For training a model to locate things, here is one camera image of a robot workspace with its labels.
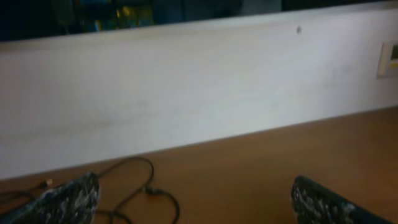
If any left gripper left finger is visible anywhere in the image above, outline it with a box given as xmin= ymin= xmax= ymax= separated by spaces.
xmin=1 ymin=172 xmax=100 ymax=224

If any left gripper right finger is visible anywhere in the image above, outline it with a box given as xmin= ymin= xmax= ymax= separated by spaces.
xmin=290 ymin=175 xmax=392 ymax=224

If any white wall socket plate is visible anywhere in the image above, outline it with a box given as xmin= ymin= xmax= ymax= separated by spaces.
xmin=376 ymin=40 xmax=397 ymax=78

